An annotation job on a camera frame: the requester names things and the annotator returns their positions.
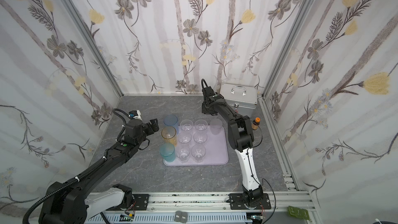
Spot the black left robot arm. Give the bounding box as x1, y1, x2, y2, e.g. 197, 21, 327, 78
22, 119, 159, 224

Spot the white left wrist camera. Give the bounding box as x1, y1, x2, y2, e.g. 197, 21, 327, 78
129, 110, 142, 120

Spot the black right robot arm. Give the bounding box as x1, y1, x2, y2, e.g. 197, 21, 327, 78
202, 80, 264, 209

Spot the teal dotted plastic tumbler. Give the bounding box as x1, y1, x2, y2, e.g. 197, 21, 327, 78
160, 143, 176, 162

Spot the blue frosted plastic tumbler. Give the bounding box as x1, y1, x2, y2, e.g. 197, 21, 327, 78
163, 115, 179, 132

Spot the clear faceted glass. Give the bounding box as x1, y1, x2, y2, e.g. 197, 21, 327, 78
176, 144, 190, 163
177, 131, 192, 144
180, 119, 194, 131

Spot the brown bottle orange cap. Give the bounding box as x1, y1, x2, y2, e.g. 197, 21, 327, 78
251, 117, 261, 130

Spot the lilac plastic tray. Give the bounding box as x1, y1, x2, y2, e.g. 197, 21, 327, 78
163, 127, 229, 167

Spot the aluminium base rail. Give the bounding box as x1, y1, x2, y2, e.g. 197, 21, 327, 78
83, 191, 316, 216

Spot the white slotted cable duct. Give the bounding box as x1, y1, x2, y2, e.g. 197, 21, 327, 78
83, 213, 253, 224

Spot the silver metal first-aid case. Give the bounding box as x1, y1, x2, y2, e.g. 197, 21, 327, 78
220, 84, 258, 117

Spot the yellow plastic tumbler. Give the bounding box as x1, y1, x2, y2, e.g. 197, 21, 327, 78
161, 126, 177, 147

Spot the clear frosted tall tumbler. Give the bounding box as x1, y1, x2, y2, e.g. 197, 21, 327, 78
191, 144, 206, 163
210, 118, 222, 135

